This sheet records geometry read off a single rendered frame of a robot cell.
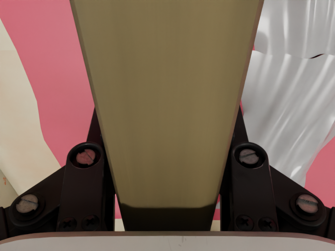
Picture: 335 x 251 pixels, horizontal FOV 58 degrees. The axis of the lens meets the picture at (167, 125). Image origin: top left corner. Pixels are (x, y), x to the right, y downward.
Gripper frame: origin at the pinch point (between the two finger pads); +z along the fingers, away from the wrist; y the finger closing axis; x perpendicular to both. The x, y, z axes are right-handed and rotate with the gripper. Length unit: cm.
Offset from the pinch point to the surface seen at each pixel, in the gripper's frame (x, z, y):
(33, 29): 0.9, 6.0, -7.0
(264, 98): -3.5, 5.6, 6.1
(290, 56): -0.4, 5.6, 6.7
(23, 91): -3.3, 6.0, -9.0
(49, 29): 0.9, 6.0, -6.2
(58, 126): -6.5, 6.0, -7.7
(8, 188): -13.9, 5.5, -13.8
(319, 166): -11.2, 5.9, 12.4
